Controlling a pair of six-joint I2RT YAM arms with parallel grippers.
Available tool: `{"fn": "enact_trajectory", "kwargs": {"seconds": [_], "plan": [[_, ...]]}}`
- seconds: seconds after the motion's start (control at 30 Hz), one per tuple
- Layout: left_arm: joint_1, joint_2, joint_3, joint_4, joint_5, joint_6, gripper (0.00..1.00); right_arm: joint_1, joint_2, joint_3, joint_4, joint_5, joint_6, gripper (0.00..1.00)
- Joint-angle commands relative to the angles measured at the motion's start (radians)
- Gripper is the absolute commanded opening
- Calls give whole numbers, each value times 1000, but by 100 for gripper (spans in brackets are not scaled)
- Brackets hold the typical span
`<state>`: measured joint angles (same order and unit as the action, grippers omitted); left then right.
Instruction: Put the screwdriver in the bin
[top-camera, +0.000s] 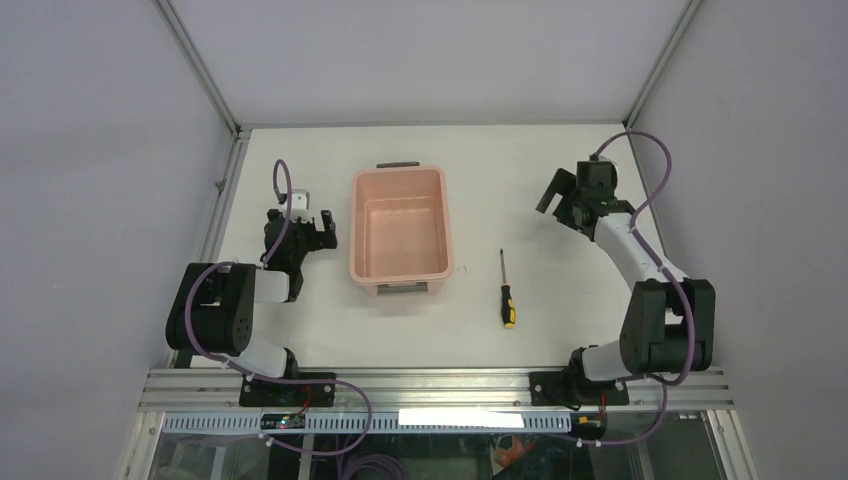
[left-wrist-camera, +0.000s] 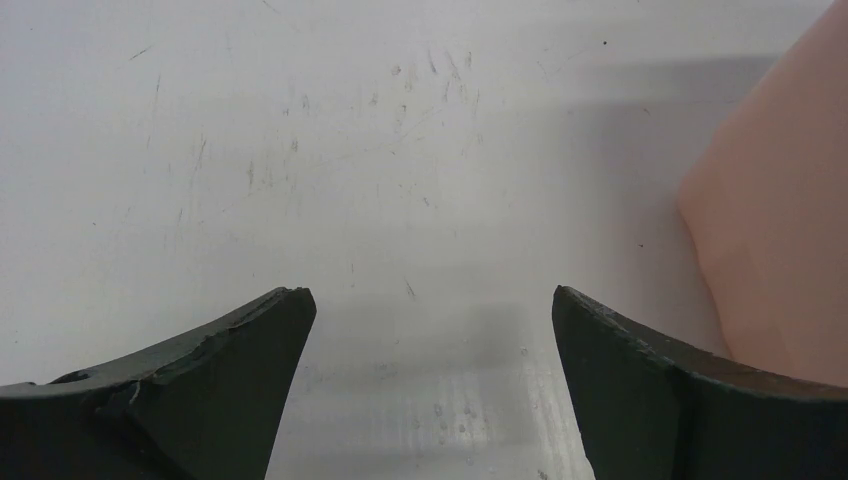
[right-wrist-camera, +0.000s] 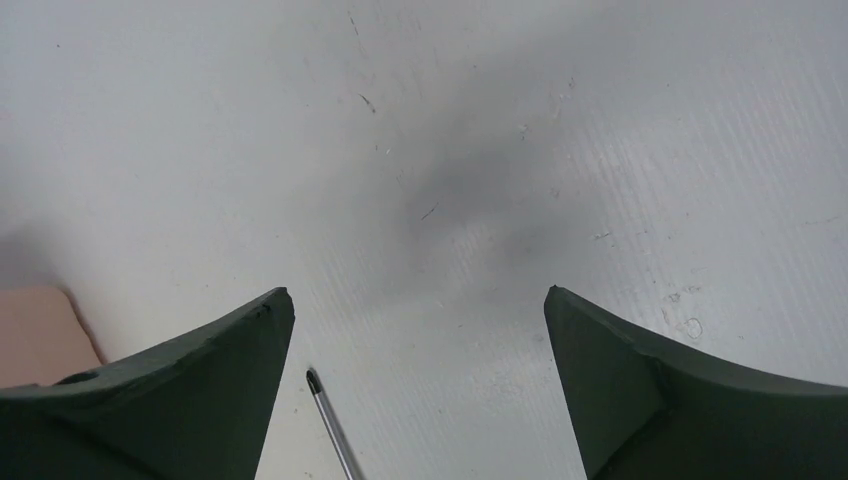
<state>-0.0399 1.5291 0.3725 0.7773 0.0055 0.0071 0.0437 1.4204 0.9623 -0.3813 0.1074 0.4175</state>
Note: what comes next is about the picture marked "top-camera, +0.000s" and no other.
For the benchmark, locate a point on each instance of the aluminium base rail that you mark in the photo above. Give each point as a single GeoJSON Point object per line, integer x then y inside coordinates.
{"type": "Point", "coordinates": [391, 389]}

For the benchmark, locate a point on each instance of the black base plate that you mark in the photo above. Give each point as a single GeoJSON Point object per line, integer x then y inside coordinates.
{"type": "Point", "coordinates": [263, 394]}
{"type": "Point", "coordinates": [573, 391]}

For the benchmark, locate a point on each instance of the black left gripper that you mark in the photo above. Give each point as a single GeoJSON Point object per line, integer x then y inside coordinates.
{"type": "Point", "coordinates": [319, 239]}

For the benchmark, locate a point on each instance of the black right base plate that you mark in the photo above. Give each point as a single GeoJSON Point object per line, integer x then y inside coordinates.
{"type": "Point", "coordinates": [573, 391]}

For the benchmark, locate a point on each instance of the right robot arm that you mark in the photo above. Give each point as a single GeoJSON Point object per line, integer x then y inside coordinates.
{"type": "Point", "coordinates": [668, 327]}

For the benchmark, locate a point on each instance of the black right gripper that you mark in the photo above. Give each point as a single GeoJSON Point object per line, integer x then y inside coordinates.
{"type": "Point", "coordinates": [562, 183]}

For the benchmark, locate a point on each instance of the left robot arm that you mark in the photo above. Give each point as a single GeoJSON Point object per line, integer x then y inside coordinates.
{"type": "Point", "coordinates": [212, 314]}

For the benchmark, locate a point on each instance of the yellow black screwdriver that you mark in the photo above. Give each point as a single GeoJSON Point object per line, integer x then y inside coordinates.
{"type": "Point", "coordinates": [507, 308]}

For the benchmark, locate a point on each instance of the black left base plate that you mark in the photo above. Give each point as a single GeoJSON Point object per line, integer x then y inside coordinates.
{"type": "Point", "coordinates": [263, 394]}

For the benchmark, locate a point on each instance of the white slotted cable duct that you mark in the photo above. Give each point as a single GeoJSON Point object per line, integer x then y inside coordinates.
{"type": "Point", "coordinates": [404, 421]}

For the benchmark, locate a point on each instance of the pink plastic bin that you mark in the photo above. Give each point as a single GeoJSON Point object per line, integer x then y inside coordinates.
{"type": "Point", "coordinates": [400, 234]}

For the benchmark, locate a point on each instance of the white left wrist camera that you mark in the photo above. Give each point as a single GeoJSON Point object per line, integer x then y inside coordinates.
{"type": "Point", "coordinates": [295, 206]}

